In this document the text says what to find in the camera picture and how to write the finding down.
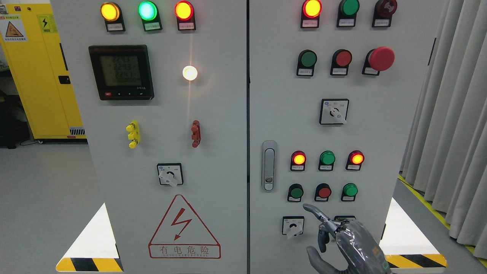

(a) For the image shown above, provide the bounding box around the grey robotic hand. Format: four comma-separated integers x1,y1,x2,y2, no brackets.
303,204,392,274

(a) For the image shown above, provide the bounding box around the green push button lower right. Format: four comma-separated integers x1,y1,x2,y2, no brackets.
341,183,358,202

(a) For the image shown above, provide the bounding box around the red stop push button lower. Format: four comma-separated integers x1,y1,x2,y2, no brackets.
314,183,332,202

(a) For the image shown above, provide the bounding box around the green start push button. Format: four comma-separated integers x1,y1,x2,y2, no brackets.
287,183,303,202

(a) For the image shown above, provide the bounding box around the red mushroom emergency stop button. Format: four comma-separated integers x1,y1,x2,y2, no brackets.
362,46,395,76

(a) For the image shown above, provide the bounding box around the red push button upper right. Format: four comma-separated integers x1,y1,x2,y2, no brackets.
330,49,352,76

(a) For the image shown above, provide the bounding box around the green push button upper right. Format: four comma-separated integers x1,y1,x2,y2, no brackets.
296,49,318,77

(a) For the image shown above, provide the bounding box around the red indicator light middle right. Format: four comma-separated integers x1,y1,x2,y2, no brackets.
345,150,364,170

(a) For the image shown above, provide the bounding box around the red indicator light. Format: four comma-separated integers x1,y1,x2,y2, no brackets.
174,0,196,31
290,151,306,172
345,150,364,170

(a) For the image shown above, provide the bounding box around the green indicator light middle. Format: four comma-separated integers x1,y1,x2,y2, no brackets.
318,150,336,171

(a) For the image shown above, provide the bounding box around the green indicator light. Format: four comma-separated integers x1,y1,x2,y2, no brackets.
336,0,360,28
318,150,336,171
138,0,163,31

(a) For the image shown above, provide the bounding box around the red indicator light middle left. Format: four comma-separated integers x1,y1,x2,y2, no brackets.
290,151,306,172

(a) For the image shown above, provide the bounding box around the grey curtain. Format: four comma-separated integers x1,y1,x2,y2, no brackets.
402,0,487,259

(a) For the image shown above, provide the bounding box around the red electrical hazard warning sticker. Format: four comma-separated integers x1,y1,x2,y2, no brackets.
148,194,221,260

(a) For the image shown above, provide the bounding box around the grey electrical control cabinet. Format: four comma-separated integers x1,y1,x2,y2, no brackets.
51,0,446,274

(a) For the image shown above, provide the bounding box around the red terminal connector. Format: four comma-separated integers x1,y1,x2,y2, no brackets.
190,120,201,148

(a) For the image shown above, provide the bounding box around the green indicator light top right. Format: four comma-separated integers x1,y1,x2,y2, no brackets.
336,0,360,28

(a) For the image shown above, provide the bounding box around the dark red buzzer top right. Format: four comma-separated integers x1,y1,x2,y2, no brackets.
371,0,397,27

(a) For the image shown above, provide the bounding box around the white lit indicator light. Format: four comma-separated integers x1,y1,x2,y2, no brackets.
182,65,198,81

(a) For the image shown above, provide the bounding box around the red lit indicator top right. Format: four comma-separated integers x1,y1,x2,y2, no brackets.
300,0,323,29

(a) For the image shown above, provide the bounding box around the yellow terminal connector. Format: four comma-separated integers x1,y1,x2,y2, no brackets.
126,120,141,149

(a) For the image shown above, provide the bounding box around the black digital power meter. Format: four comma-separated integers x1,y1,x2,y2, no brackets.
88,45,154,100

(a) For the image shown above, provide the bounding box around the red indicator light top left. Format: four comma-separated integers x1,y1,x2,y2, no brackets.
174,0,196,31

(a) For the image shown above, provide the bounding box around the green indicator light top left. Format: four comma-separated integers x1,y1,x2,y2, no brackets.
138,0,163,31

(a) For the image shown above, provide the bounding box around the yellow indicator light top left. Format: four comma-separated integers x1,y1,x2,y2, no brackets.
100,2,125,32

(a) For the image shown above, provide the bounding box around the yellow safety storage cabinet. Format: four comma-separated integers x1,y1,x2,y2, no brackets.
1,2,86,139

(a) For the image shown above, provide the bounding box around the black key switch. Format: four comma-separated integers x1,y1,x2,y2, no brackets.
333,215,356,222

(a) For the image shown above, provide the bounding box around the lower rotary selector switch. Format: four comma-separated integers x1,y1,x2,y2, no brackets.
282,216,305,240

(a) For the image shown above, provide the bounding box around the silver cabinet door handle lock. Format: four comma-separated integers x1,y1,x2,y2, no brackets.
261,140,277,191

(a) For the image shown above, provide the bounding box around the upper right rotary selector switch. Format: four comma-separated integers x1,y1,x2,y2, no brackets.
319,99,349,125

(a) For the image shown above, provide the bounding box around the left door rotary selector switch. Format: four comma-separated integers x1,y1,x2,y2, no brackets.
156,163,184,186

